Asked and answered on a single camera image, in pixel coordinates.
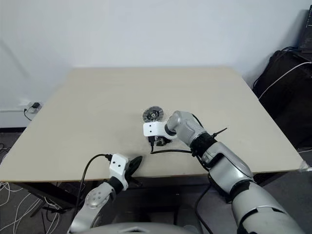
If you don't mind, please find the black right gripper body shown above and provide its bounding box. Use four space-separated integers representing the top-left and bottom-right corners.
147 135 171 147

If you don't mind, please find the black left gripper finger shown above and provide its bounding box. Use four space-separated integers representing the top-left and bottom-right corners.
125 159 134 177
129 156 143 175

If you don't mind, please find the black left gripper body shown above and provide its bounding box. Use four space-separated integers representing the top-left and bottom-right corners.
126 174 144 188

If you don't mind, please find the silver finned motor cover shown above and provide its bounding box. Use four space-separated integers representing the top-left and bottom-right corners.
141 106 164 122

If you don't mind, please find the grey robot torso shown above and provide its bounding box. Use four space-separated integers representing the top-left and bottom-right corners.
82 220 210 234

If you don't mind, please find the dark rounded shape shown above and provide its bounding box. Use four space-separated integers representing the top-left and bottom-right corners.
175 204 203 234

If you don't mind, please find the black fabric bag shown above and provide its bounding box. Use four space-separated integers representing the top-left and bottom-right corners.
252 47 312 149

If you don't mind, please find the clear tape piece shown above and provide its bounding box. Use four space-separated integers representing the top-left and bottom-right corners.
298 160 312 173

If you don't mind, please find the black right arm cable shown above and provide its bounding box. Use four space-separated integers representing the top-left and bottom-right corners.
149 136 213 234

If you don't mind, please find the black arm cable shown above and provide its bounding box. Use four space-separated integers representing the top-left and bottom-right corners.
77 153 113 210
149 136 213 234

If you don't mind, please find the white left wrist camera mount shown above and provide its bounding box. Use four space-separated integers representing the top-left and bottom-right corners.
108 153 129 192

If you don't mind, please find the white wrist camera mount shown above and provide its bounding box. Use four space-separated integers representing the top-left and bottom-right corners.
142 121 180 141
108 153 129 192

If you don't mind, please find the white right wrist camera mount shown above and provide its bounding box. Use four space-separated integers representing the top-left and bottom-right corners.
142 121 180 141

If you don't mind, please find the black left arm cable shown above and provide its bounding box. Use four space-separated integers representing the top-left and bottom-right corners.
77 153 113 210

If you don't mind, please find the black metal table frame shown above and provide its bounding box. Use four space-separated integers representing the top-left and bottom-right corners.
14 173 286 208

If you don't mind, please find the white floor cable tangle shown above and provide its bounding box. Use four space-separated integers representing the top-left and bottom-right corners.
0 180 61 230

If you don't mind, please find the black charger cable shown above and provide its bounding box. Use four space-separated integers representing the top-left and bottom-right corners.
23 107 34 121

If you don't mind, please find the white wall power socket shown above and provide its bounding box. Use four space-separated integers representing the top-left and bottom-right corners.
18 100 43 113

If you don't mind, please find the white cable over bag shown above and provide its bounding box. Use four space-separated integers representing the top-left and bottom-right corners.
258 62 312 99

